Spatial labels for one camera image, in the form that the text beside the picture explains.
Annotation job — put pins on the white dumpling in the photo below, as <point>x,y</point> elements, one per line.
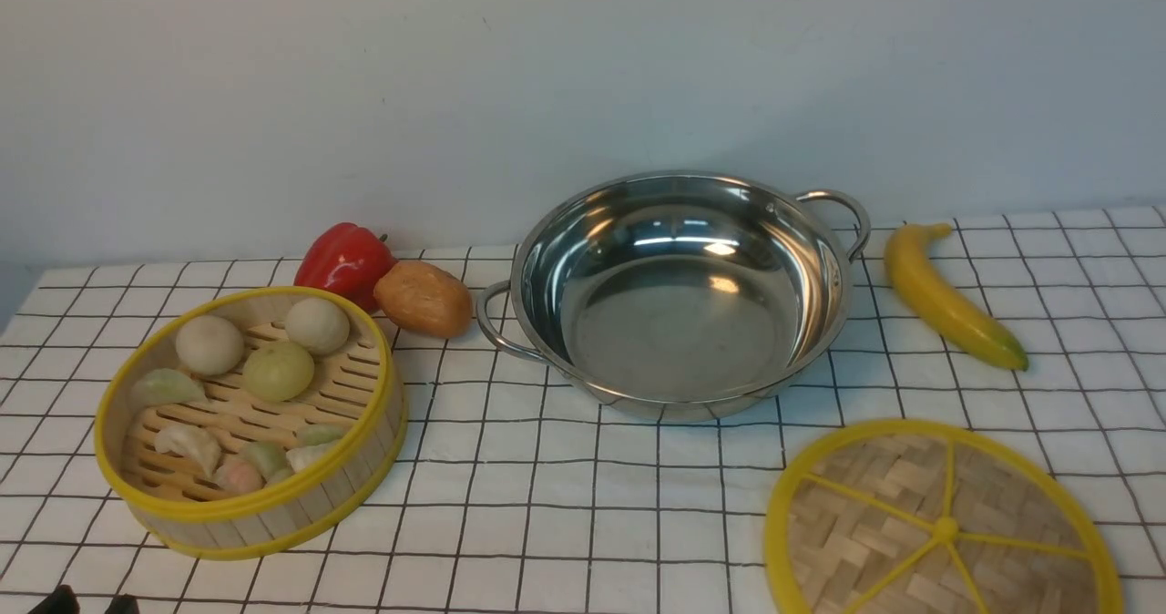
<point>194,443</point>

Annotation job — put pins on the pink dumpling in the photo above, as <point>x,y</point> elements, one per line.
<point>237,477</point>

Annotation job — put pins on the yellow banana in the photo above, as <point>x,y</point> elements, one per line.
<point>925,291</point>

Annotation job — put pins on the stainless steel two-handled pot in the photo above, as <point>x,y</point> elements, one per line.
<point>680,296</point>

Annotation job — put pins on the green round bun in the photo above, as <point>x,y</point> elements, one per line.
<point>278,371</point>

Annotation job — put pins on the bamboo steamer basket yellow rim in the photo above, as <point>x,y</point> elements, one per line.
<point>357,388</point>

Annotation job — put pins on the brown bread roll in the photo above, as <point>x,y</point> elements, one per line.
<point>423,299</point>

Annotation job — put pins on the woven bamboo steamer lid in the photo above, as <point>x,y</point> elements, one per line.
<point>905,516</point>

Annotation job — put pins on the white checkered tablecloth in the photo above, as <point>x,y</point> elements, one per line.
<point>515,492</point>

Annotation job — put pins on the small green-white dumpling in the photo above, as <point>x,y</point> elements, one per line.
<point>312,441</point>

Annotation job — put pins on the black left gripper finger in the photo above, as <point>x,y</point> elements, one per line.
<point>62,600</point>
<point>123,604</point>

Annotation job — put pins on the red bell pepper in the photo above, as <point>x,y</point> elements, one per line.
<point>347,260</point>

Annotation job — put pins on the white round bun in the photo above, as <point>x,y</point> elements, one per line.
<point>209,345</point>
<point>319,326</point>

